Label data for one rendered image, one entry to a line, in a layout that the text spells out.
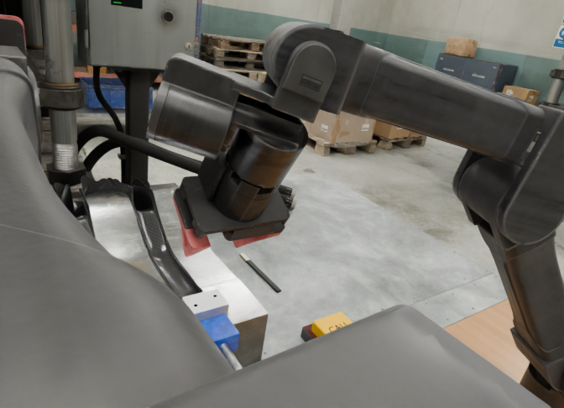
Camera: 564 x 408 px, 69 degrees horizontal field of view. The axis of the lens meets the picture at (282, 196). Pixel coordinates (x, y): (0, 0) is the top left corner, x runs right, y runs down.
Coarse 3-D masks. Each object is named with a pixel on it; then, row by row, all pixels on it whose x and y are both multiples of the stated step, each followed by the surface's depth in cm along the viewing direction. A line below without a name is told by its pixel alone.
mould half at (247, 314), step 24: (96, 192) 73; (120, 192) 74; (168, 192) 77; (96, 216) 68; (120, 216) 69; (168, 216) 73; (120, 240) 66; (168, 240) 70; (144, 264) 64; (192, 264) 65; (216, 264) 66; (216, 288) 60; (240, 288) 61; (240, 312) 56; (264, 312) 57; (240, 336) 55; (240, 360) 57
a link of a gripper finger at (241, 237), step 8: (272, 224) 43; (280, 224) 45; (224, 232) 41; (232, 232) 41; (240, 232) 41; (248, 232) 42; (256, 232) 42; (264, 232) 43; (272, 232) 44; (280, 232) 45; (232, 240) 42; (240, 240) 49; (248, 240) 48; (256, 240) 46
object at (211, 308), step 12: (192, 300) 53; (204, 300) 53; (216, 300) 53; (204, 312) 51; (216, 312) 52; (204, 324) 51; (216, 324) 51; (228, 324) 51; (216, 336) 49; (228, 336) 50; (228, 348) 49; (228, 360) 47
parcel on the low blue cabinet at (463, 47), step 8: (448, 40) 697; (456, 40) 684; (464, 40) 672; (472, 40) 672; (448, 48) 697; (456, 48) 684; (464, 48) 673; (472, 48) 678; (464, 56) 682; (472, 56) 688
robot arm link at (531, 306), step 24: (480, 168) 42; (504, 168) 41; (480, 192) 41; (504, 192) 38; (480, 216) 43; (504, 240) 40; (552, 240) 42; (504, 264) 45; (528, 264) 43; (552, 264) 44; (504, 288) 50; (528, 288) 45; (552, 288) 45; (528, 312) 47; (552, 312) 47; (528, 336) 50; (552, 336) 48; (552, 360) 49; (552, 384) 51
